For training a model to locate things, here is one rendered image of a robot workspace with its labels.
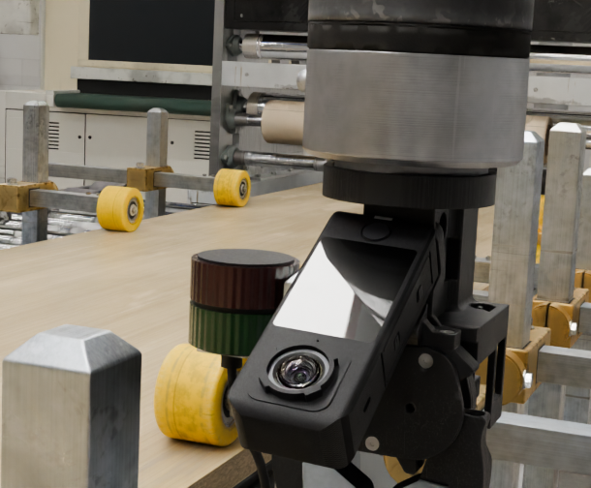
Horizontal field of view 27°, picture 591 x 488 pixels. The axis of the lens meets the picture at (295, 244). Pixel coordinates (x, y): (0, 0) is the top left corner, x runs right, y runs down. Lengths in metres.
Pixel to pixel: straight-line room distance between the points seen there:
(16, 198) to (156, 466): 1.35
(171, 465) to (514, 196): 0.39
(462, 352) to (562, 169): 0.88
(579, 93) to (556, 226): 1.83
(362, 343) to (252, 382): 0.04
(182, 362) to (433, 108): 0.58
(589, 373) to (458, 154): 0.72
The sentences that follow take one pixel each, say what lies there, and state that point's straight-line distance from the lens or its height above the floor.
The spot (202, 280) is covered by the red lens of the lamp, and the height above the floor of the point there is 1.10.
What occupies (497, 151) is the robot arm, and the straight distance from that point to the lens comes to 0.47.
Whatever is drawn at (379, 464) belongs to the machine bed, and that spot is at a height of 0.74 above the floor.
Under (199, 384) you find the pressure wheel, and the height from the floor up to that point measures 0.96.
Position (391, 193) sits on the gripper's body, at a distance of 0.47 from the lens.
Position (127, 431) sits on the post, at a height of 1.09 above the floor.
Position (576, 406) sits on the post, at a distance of 1.66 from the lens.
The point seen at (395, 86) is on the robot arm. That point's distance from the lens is 0.46.
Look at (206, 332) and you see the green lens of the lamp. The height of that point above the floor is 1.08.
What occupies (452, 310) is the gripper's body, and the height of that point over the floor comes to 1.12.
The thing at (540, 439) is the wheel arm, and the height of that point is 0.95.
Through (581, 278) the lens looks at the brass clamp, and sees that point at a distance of 1.59.
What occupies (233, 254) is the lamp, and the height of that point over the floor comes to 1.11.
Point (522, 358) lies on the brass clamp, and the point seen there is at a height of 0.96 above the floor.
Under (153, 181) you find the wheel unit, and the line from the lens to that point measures 2.71.
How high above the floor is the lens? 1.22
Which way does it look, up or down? 9 degrees down
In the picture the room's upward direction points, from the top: 3 degrees clockwise
